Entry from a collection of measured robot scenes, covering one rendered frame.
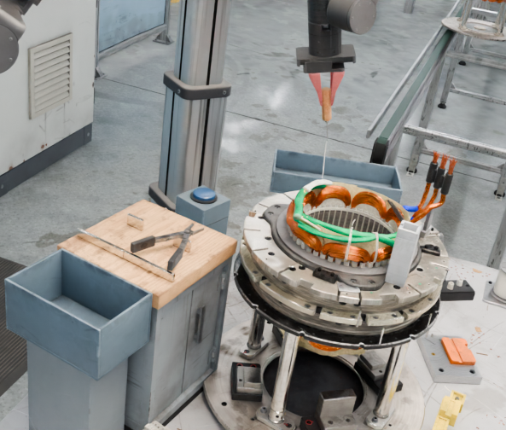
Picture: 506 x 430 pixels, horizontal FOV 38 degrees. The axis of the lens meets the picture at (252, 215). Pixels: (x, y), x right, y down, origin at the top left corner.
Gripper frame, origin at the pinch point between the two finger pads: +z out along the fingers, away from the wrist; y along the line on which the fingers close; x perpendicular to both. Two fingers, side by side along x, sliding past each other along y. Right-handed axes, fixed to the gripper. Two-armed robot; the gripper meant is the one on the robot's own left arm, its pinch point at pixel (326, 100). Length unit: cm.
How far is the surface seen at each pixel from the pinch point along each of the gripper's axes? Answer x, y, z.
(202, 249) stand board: -32.3, -20.8, 9.7
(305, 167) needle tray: 8.0, -4.1, 17.6
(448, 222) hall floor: 185, 68, 144
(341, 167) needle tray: 7.7, 3.2, 17.9
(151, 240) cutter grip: -35.7, -27.5, 5.4
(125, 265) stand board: -39, -31, 7
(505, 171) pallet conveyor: 223, 104, 138
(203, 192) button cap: -10.1, -22.8, 12.2
